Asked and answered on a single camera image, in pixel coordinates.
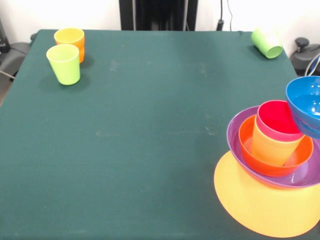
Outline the black cable with plug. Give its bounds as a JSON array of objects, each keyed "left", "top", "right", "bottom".
[{"left": 216, "top": 0, "right": 225, "bottom": 32}]

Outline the blue bowl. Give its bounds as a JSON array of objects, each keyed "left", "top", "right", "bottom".
[{"left": 285, "top": 76, "right": 320, "bottom": 140}]

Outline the red cup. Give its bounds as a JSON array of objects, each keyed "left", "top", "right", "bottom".
[{"left": 256, "top": 99, "right": 306, "bottom": 143}]

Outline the yellow cup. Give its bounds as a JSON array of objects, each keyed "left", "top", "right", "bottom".
[{"left": 251, "top": 114, "right": 306, "bottom": 167}]

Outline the dark green tablecloth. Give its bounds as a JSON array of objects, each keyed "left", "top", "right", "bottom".
[{"left": 0, "top": 29, "right": 320, "bottom": 240}]

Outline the purple bowl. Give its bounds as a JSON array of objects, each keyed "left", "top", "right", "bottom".
[{"left": 226, "top": 106, "right": 320, "bottom": 189}]

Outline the tangle of floor cables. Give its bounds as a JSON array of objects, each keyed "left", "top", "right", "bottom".
[{"left": 303, "top": 53, "right": 320, "bottom": 78}]

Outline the black office chair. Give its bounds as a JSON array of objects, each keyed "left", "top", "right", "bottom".
[
  {"left": 0, "top": 19, "right": 31, "bottom": 81},
  {"left": 291, "top": 37, "right": 320, "bottom": 74}
]

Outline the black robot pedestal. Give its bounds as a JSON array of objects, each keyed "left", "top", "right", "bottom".
[{"left": 119, "top": 0, "right": 198, "bottom": 31}]

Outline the light green cup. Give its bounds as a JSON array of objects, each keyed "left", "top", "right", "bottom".
[{"left": 46, "top": 44, "right": 81, "bottom": 86}]

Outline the large orange bowl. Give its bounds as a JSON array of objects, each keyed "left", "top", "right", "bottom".
[{"left": 213, "top": 149, "right": 320, "bottom": 238}]

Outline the small orange-red bowl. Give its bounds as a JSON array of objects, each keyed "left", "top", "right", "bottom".
[{"left": 238, "top": 114, "right": 315, "bottom": 178}]

